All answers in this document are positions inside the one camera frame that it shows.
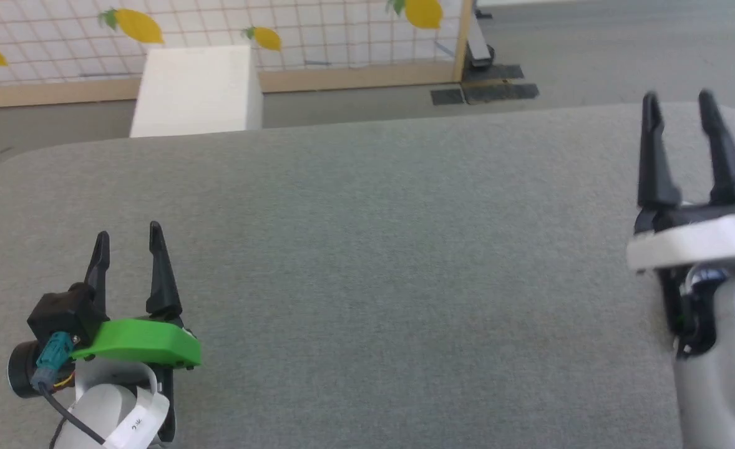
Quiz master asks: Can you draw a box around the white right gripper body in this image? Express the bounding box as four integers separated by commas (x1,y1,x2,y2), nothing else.
626,201,735,273

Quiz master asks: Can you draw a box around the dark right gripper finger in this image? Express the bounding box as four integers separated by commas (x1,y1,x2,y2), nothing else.
698,89,735,206
637,92,683,210

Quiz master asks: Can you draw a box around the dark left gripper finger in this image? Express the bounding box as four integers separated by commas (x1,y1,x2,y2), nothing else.
145,221,185,321
84,231,112,314

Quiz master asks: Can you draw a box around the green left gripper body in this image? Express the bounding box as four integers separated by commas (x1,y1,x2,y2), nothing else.
8,317,203,440

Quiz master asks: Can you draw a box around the white box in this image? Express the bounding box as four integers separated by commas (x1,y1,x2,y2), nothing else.
129,45,264,139

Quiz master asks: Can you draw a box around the grey metal partition foot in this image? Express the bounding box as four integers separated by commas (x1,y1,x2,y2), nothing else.
467,0,497,69

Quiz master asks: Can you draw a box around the grey fabric sofa cushion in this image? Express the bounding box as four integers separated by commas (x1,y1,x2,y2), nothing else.
0,103,735,449

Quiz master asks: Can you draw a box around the lemon print partition screen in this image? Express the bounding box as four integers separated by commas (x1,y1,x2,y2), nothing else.
0,0,475,110

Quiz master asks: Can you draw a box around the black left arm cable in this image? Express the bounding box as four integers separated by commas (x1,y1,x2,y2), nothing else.
33,332,107,445

